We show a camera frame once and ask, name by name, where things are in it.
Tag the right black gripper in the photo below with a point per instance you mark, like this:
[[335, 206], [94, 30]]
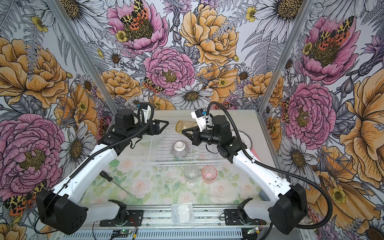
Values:
[[195, 137]]

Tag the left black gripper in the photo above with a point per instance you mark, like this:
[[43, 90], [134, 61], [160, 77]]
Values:
[[152, 132]]

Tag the yellow glass tumbler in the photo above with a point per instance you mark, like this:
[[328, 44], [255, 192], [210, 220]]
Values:
[[182, 125]]

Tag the striped ceramic bowl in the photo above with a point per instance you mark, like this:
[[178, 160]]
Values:
[[180, 149]]

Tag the clear glass tumbler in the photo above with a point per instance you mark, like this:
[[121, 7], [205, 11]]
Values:
[[192, 173]]

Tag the pink glass tumbler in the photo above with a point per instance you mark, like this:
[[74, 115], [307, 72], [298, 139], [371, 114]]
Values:
[[209, 174]]

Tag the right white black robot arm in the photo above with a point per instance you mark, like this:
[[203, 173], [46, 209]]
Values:
[[287, 204]]

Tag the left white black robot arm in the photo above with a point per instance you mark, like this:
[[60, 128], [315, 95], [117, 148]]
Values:
[[59, 208]]

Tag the green square object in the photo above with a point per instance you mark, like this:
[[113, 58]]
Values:
[[114, 163]]

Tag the pink flat object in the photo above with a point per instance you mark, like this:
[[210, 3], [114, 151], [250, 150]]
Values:
[[255, 155]]

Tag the clear plastic bag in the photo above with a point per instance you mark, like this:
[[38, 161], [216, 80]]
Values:
[[182, 213]]

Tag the green circuit board left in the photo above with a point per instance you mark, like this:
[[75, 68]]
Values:
[[122, 233]]

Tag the green circuit board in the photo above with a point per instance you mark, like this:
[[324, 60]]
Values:
[[254, 230], [122, 233]]

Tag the green circuit board right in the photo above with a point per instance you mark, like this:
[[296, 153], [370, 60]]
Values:
[[254, 230]]

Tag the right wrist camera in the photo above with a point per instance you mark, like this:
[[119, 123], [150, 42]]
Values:
[[202, 119]]

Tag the white wire dish rack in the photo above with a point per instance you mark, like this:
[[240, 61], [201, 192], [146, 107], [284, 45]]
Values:
[[162, 147]]

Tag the screwdriver black yellow handle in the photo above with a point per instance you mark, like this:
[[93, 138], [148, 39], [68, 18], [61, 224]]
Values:
[[112, 180]]

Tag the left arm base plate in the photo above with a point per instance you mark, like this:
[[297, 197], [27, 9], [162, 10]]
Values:
[[134, 218]]

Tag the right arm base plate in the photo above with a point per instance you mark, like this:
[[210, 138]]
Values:
[[232, 217]]

